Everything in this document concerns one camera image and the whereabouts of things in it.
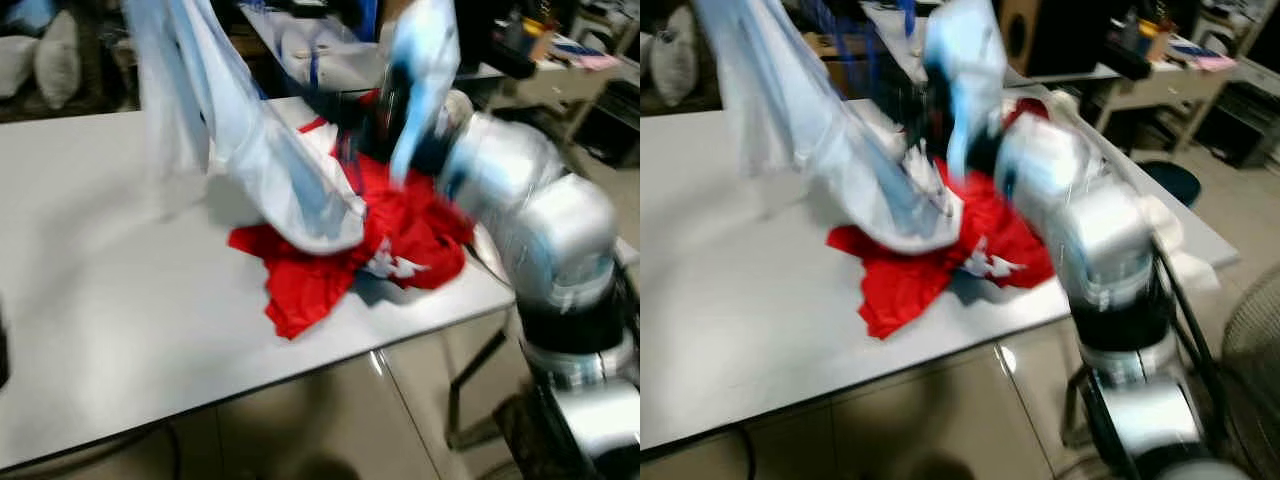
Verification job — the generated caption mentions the white printed shirt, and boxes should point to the white printed shirt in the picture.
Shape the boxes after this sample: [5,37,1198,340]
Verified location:
[690,0,966,256]
[125,0,368,256]

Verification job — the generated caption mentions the red garment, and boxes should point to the red garment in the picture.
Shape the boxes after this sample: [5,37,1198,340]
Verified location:
[828,98,1058,341]
[228,88,477,341]

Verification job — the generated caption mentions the black and brown speaker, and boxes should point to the black and brown speaker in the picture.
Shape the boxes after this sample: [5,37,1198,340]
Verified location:
[998,0,1126,79]

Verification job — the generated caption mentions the blue round stool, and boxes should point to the blue round stool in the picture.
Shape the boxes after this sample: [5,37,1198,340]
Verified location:
[1138,160,1203,208]

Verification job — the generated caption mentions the grey pillow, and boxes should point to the grey pillow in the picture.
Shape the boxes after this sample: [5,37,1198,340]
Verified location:
[0,35,39,99]
[650,5,699,106]
[35,10,81,109]

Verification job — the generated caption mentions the white table with black legs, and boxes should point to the white table with black legs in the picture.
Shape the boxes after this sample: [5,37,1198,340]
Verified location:
[640,95,1241,453]
[0,93,641,473]

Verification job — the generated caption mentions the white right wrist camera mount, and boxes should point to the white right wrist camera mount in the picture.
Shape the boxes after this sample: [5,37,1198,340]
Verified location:
[922,0,1009,181]
[383,0,463,189]

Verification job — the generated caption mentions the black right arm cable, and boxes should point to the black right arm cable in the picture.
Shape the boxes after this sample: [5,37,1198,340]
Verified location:
[1150,240,1231,441]

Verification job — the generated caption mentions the fan with wire guard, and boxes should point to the fan with wire guard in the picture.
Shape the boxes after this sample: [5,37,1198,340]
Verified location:
[1220,262,1280,476]

